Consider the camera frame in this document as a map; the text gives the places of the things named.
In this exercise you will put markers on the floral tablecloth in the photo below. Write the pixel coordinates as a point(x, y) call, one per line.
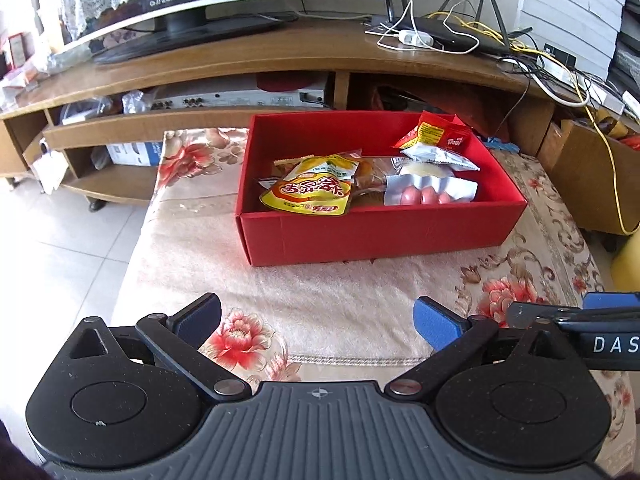
point(325, 300)

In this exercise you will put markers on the clear bread packet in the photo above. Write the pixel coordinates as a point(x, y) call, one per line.
point(372, 172)

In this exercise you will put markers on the silver media player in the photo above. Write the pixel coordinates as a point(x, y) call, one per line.
point(240, 100)

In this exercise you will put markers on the black shelf rack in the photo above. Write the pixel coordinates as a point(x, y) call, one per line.
point(627, 60)

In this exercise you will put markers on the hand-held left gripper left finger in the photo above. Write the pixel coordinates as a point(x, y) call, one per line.
point(197, 315)

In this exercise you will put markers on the yellow orange snack packet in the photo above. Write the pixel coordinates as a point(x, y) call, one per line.
point(305, 192)

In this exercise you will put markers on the white charger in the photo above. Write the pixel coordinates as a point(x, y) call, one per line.
point(415, 37)

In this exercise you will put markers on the red plastic bag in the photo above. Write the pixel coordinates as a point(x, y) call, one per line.
point(631, 142)

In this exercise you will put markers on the white plastic bag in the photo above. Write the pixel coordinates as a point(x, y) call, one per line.
point(49, 170)

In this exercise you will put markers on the black router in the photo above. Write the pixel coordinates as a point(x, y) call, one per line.
point(450, 30)

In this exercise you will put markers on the wooden television cabinet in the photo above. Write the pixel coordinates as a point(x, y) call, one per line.
point(300, 55)

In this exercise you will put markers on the framed certificate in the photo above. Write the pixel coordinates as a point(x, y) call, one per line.
point(17, 50)

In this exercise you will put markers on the white blue carton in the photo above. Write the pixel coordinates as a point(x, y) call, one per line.
point(132, 154)

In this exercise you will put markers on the yellow trash bin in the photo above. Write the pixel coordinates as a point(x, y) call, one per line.
point(630, 265)

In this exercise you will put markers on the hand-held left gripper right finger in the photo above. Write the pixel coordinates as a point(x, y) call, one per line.
point(437, 322)

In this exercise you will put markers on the blue plastic piece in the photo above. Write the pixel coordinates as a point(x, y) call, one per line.
point(500, 145)

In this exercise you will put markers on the red candy packet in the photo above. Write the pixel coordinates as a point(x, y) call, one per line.
point(452, 137)

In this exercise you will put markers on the silver sausage packet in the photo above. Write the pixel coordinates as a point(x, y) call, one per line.
point(425, 194)

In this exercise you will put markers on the black television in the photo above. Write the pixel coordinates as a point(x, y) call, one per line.
point(190, 25)

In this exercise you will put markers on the clear plastic bag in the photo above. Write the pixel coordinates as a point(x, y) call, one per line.
point(85, 110)

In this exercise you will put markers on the white power strip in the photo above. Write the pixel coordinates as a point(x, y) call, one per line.
point(560, 67)

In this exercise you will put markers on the brown open box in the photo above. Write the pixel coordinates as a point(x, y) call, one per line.
point(585, 180)

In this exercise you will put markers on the red cardboard box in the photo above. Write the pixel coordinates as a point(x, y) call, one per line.
point(375, 240)

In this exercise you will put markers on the white spicy strip packet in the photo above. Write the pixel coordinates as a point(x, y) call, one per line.
point(440, 155)

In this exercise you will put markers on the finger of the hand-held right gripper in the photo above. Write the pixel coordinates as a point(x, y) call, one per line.
point(612, 300)
point(540, 314)

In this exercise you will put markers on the yellow green mango packet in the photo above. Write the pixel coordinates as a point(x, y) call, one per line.
point(325, 165)

